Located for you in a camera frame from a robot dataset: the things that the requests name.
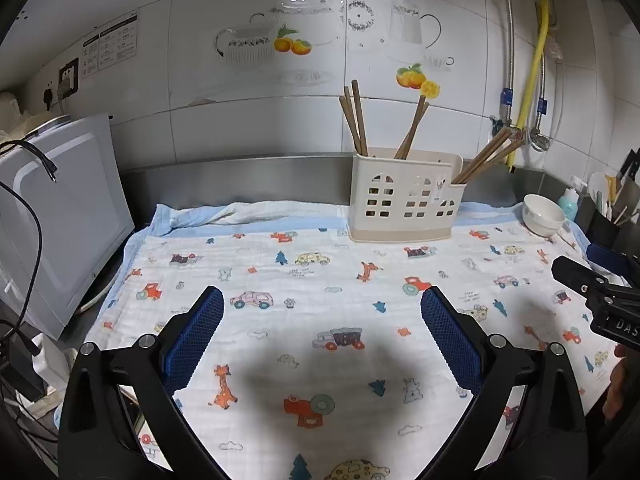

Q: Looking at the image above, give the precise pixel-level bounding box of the wooden chopstick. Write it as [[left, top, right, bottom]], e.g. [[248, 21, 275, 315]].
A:
[[451, 127, 513, 184], [461, 136, 525, 184], [452, 127, 522, 185], [394, 96, 426, 159], [341, 86, 364, 155], [338, 96, 362, 155], [352, 79, 369, 156], [398, 101, 430, 159]]

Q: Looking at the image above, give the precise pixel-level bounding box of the person's right hand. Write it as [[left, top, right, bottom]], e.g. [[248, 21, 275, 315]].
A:
[[602, 344, 627, 422]]

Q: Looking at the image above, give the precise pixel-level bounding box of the black knife block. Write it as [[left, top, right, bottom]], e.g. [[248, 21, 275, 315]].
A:
[[575, 196, 640, 256]]

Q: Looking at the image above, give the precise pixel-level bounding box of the teal soap pump bottle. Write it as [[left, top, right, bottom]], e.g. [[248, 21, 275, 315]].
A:
[[558, 176, 586, 221]]

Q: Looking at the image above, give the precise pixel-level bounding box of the white ceramic bowl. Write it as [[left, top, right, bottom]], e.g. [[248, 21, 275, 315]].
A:
[[522, 194, 566, 238]]

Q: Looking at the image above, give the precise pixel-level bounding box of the white power adapter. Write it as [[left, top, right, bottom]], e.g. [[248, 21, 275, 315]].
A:
[[32, 334, 70, 391]]

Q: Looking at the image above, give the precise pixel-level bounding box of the cartoon print white cloth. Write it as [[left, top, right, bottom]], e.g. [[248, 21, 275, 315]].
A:
[[58, 202, 618, 479]]

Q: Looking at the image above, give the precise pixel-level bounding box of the white microwave oven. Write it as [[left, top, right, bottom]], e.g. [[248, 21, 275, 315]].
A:
[[1, 115, 134, 339]]

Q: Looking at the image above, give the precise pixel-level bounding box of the beige plastic utensil holder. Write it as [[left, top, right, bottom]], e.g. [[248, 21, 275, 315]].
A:
[[347, 148, 465, 243]]

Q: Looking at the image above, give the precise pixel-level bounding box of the black handled cleaver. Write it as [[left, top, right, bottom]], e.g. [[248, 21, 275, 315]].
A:
[[616, 150, 639, 193]]

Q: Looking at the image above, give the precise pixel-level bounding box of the black power cable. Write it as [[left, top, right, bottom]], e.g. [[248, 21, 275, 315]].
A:
[[0, 138, 60, 361]]

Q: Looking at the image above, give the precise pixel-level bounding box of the braided steel hose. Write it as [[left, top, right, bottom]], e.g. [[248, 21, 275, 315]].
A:
[[489, 0, 518, 126]]

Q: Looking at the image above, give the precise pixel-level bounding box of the yellow corrugated gas hose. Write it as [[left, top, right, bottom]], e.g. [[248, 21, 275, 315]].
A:
[[504, 0, 551, 174]]

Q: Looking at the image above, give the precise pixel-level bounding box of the wall power socket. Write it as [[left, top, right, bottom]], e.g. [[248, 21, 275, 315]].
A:
[[42, 58, 79, 112]]

